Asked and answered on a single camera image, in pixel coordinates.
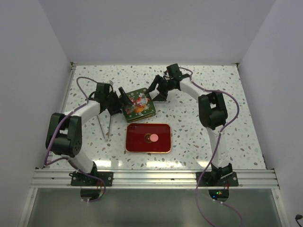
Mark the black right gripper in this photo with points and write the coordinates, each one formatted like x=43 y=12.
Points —
x=162 y=95

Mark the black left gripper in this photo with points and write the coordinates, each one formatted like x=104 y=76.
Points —
x=120 y=101

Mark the green tin lid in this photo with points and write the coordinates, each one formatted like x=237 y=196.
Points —
x=142 y=107

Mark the steel serving tongs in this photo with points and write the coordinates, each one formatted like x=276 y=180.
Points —
x=106 y=135

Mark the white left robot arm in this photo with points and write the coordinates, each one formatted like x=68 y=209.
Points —
x=64 y=136

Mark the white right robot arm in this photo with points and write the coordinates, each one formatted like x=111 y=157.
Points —
x=212 y=112

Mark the red lacquer tray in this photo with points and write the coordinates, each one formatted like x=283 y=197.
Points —
x=138 y=138

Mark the pink sandwich cookie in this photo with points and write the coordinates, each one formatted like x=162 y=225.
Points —
x=154 y=137

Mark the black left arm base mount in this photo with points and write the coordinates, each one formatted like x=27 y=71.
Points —
x=94 y=178

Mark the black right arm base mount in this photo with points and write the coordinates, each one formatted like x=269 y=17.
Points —
x=218 y=177

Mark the aluminium frame rail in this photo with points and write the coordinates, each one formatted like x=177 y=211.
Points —
x=157 y=179

